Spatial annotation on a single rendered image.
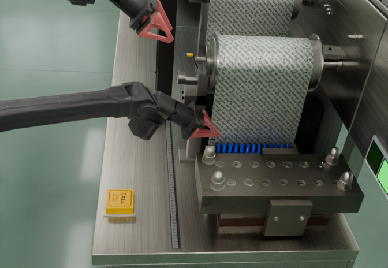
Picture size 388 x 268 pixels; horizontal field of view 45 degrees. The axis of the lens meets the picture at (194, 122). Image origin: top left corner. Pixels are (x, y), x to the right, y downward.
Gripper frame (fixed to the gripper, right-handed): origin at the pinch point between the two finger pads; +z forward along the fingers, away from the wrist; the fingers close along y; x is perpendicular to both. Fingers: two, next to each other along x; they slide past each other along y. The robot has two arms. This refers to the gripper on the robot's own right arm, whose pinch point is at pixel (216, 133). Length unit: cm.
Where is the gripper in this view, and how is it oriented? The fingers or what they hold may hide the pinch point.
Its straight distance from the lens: 123.6
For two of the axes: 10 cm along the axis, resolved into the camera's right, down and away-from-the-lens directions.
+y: 0.8, 5.9, -8.1
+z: 8.1, 4.3, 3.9
